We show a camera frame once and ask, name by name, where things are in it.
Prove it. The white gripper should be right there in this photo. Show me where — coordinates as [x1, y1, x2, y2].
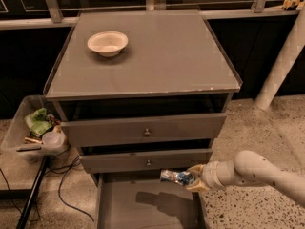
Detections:
[186, 161, 224, 193]

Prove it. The crushed redbull can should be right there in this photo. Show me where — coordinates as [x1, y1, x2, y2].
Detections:
[160, 170, 195, 186]

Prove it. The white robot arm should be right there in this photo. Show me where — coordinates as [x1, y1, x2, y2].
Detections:
[186, 151, 305, 207]

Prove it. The grey top drawer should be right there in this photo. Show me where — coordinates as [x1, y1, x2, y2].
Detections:
[61, 113, 226, 147]

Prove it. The brass top drawer knob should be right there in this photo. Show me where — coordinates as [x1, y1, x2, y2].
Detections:
[144, 128, 152, 137]

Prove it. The grey open bottom drawer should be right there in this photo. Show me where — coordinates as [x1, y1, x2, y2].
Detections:
[94, 171, 208, 229]

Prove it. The grey middle drawer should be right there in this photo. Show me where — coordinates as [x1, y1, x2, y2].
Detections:
[80, 148, 213, 174]

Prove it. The grey drawer cabinet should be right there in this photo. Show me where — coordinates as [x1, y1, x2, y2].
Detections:
[42, 9, 243, 183]

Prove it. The clear plastic cup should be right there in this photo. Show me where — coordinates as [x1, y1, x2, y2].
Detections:
[42, 132, 61, 145]

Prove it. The white paper bowl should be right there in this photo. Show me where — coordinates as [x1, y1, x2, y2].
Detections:
[87, 31, 129, 57]

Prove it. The white slanted pillar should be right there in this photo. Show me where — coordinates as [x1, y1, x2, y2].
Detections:
[255, 7, 305, 110]

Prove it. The black floor bar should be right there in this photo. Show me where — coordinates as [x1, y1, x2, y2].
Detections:
[16, 156, 50, 229]

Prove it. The green chip bag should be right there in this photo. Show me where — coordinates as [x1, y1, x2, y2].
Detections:
[24, 108, 52, 137]

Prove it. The clear plastic bin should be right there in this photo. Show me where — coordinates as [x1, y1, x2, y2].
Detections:
[1, 95, 68, 160]

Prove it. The yellow object on ledge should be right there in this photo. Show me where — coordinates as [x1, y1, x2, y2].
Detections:
[282, 0, 304, 10]

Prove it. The black floor cable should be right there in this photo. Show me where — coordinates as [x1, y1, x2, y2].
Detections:
[44, 145, 95, 222]

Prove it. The metal railing frame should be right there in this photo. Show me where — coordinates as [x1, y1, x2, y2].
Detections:
[0, 0, 304, 30]

